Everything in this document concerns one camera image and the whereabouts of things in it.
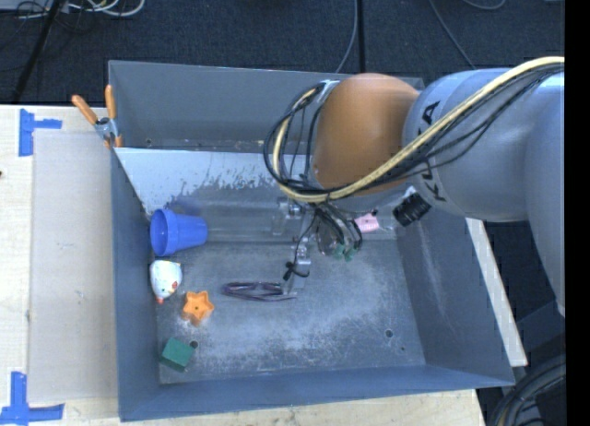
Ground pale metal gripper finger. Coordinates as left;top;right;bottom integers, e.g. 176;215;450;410
282;250;312;296
271;196;301;237

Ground purple sunglasses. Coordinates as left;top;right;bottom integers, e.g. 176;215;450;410
220;280;299;302

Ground small pink block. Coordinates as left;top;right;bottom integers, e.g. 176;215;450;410
354;212;381;233

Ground grey metal bin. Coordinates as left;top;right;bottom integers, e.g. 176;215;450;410
107;59;517;423

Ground blue plastic cup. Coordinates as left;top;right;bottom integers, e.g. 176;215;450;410
148;207;209;257

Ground orange star-shaped toy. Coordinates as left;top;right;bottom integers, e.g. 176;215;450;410
180;290;216;327

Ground dark green block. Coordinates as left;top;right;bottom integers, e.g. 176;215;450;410
159;337;195;373

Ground black cylinder on white bracket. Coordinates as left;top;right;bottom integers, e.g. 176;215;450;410
392;186;433;228

